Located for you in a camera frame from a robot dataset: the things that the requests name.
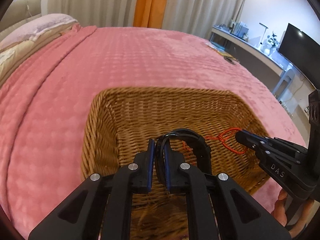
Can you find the books on desk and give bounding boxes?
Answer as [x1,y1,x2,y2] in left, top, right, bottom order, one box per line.
[229,20,249,39]

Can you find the lilac pillow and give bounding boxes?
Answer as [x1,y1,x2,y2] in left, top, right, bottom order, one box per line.
[1,14,78,51]

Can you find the black television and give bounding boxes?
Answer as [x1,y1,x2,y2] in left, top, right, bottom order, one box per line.
[278,23,320,89]

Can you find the pink plush blanket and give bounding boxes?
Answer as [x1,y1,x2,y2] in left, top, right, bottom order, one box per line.
[1,25,305,237]

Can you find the right hand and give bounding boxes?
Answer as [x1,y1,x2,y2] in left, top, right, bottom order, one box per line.
[271,189,315,239]

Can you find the brown wicker basket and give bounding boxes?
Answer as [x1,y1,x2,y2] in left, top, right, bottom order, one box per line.
[80,87,271,240]

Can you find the vase with flowers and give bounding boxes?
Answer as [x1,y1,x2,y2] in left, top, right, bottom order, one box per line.
[261,32,279,56]

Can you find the beige folded quilt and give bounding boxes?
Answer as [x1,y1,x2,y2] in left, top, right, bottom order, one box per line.
[1,22,80,87]

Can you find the white desk lamp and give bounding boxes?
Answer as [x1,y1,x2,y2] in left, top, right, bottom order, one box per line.
[258,22,270,46]

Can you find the white chair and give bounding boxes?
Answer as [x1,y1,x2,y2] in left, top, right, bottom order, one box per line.
[272,63,295,99]

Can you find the small items on bed edge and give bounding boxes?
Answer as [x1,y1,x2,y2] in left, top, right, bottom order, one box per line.
[206,43,239,64]

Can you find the beige curtain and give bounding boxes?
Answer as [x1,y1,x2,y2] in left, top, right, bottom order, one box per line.
[47,0,244,38]

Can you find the red cord charm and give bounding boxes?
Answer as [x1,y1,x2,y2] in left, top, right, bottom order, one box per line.
[182,127,249,156]

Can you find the grey long desk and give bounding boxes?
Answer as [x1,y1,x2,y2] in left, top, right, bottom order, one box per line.
[212,26,286,76]

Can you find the orange curtain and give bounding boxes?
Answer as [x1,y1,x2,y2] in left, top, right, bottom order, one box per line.
[133,0,167,29]

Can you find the beige padded headboard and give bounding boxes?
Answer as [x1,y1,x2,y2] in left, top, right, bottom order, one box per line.
[1,0,42,31]

